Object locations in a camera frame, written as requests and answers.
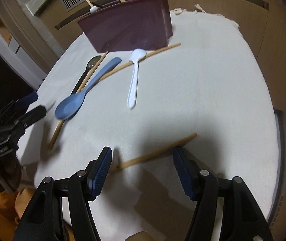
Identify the gloved left hand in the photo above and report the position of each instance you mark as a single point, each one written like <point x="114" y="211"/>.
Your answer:
<point x="10" y="173"/>

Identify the purple plastic utensil holder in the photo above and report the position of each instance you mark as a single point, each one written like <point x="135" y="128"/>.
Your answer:
<point x="125" y="26"/>

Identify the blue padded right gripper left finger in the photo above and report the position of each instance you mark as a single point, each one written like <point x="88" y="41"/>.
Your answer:
<point x="97" y="171"/>

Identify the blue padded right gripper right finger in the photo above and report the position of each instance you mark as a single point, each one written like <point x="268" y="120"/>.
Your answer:
<point x="186" y="171"/>

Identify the white table cloth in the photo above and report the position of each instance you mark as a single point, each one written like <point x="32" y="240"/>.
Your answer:
<point x="210" y="85"/>

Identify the white plastic spoon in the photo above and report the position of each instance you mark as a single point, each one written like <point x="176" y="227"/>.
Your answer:
<point x="136" y="55"/>

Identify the white shelf cabinet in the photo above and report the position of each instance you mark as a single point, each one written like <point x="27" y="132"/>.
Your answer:
<point x="20" y="62"/>

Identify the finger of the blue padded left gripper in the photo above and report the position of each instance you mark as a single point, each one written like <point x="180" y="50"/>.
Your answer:
<point x="34" y="116"/>
<point x="28" y="100"/>

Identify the white ball handle metal spoon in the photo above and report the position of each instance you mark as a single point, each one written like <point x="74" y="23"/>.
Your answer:
<point x="94" y="7"/>

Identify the blue plastic spoon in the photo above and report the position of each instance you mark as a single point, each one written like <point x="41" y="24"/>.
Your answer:
<point x="107" y="68"/>

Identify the orange sleeve forearm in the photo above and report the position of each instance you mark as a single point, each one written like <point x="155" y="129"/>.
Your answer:
<point x="12" y="207"/>

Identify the black handled metal spoon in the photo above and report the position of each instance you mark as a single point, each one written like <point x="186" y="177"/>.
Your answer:
<point x="90" y="64"/>

